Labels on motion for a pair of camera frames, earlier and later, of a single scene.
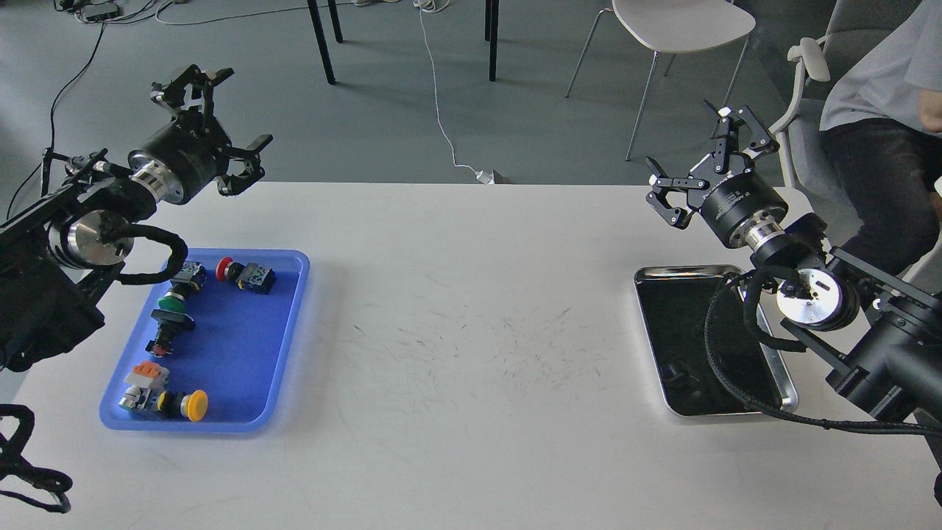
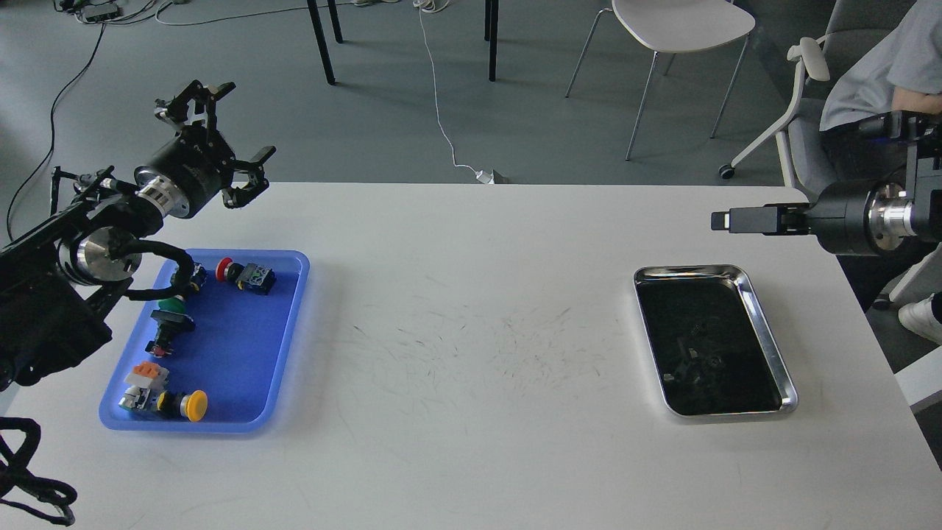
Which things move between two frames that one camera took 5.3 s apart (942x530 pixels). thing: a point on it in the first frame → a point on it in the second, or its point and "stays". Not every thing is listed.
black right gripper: x=742 y=208 → x=849 y=218
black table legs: x=491 y=17 stays
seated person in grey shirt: x=882 y=124 stays
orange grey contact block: x=149 y=373 stays
